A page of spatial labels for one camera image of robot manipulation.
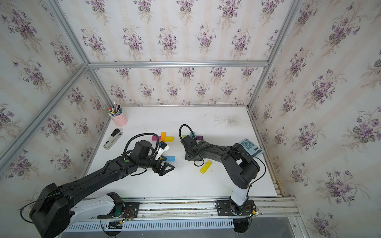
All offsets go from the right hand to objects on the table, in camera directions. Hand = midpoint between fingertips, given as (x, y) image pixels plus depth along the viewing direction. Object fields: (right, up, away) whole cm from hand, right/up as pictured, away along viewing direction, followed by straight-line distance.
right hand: (193, 157), depth 93 cm
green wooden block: (-5, +15, -17) cm, 24 cm away
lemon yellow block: (+8, -5, -5) cm, 10 cm away
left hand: (-12, 0, -15) cm, 19 cm away
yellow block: (-17, +10, +9) cm, 22 cm away
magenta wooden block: (-26, +11, +6) cm, 29 cm away
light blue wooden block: (-14, 0, -5) cm, 15 cm away
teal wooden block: (-1, +15, -9) cm, 17 cm away
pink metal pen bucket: (-51, +23, +9) cm, 56 cm away
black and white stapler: (-53, +12, +6) cm, 55 cm away
